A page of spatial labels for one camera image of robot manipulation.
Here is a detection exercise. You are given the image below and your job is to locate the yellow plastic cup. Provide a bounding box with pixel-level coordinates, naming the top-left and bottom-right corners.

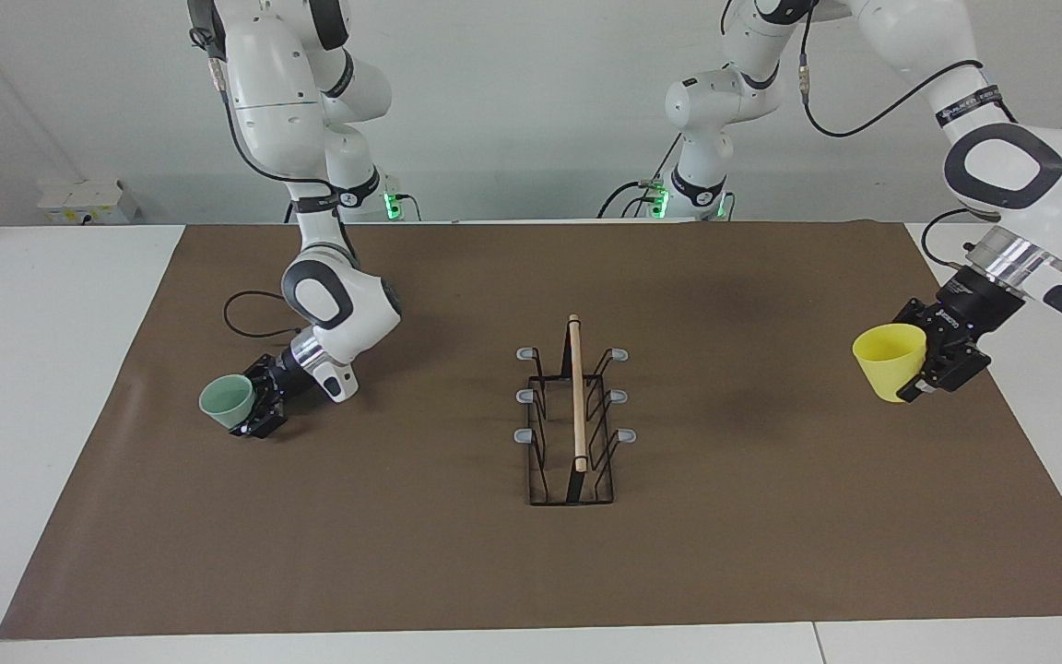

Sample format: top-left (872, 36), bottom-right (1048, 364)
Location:
top-left (852, 323), bottom-right (928, 404)

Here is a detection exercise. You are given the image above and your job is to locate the white power strip box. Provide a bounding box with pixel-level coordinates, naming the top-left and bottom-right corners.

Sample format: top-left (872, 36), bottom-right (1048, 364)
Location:
top-left (38, 178), bottom-right (140, 225)

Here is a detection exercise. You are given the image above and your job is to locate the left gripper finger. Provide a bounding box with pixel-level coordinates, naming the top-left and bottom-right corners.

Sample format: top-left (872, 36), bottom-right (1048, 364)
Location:
top-left (895, 346), bottom-right (991, 404)
top-left (892, 297), bottom-right (942, 338)

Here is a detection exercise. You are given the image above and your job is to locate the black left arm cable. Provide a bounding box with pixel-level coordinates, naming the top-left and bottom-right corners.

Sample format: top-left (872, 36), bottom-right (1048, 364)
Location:
top-left (798, 0), bottom-right (1016, 278)

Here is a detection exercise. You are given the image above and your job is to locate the brown table mat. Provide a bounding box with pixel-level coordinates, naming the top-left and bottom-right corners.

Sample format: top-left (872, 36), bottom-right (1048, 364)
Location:
top-left (0, 221), bottom-right (1062, 640)

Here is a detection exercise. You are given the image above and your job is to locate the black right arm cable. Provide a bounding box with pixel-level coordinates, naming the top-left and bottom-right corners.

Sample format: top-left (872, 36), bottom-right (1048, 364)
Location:
top-left (188, 23), bottom-right (352, 339)

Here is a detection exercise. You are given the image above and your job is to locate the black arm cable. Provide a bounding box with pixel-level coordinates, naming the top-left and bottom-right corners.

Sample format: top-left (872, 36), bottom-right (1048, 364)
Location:
top-left (188, 23), bottom-right (352, 339)
top-left (798, 0), bottom-right (1016, 278)

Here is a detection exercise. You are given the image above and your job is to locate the pale green plastic cup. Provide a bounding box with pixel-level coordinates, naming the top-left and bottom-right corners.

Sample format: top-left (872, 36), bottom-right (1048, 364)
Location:
top-left (199, 373), bottom-right (257, 430)

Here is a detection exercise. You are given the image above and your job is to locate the black wire cup rack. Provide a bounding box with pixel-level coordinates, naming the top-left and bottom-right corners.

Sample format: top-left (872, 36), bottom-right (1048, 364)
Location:
top-left (514, 314), bottom-right (638, 506)

